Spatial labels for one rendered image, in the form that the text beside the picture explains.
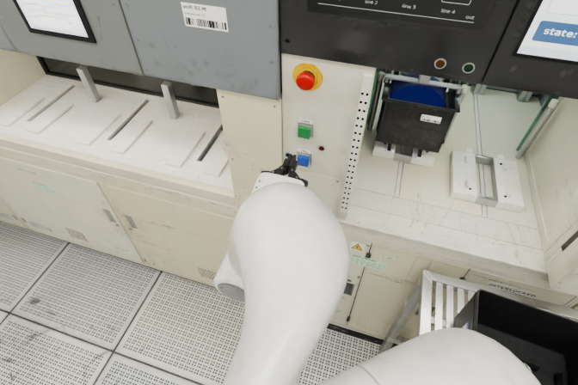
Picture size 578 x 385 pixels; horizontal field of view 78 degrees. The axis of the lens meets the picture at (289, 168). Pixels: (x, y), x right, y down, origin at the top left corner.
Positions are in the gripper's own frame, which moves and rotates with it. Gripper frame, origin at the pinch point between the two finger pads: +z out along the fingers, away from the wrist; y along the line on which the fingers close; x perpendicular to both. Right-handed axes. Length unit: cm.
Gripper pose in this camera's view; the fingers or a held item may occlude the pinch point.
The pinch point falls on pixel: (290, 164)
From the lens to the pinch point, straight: 81.1
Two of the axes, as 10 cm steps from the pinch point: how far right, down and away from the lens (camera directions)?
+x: 0.0, -6.9, -7.2
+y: 9.5, 2.2, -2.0
